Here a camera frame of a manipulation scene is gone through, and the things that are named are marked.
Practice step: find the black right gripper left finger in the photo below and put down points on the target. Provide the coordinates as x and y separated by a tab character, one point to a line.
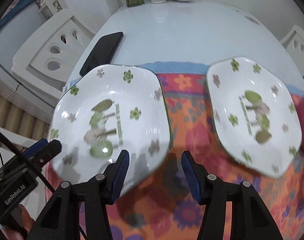
59	219

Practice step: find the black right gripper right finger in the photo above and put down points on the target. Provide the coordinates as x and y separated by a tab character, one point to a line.
251	218

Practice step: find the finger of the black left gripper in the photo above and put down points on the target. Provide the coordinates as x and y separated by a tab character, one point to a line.
40	153

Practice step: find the white octagonal floral plate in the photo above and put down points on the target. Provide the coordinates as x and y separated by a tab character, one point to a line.
110	109

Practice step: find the left human hand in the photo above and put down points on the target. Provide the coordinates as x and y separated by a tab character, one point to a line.
20	224

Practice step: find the floral orange table cloth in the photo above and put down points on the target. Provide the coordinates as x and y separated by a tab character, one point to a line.
187	137

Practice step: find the white chair far left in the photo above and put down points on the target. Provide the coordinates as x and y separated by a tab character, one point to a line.
47	58

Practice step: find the white chair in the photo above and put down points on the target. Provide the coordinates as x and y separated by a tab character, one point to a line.
293	42
47	58

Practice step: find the black smartphone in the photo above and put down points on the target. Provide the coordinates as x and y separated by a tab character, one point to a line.
102	53

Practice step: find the white carved shelf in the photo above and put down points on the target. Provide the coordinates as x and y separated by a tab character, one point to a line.
49	8

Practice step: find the white chair far right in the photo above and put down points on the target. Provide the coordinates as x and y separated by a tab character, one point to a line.
293	42

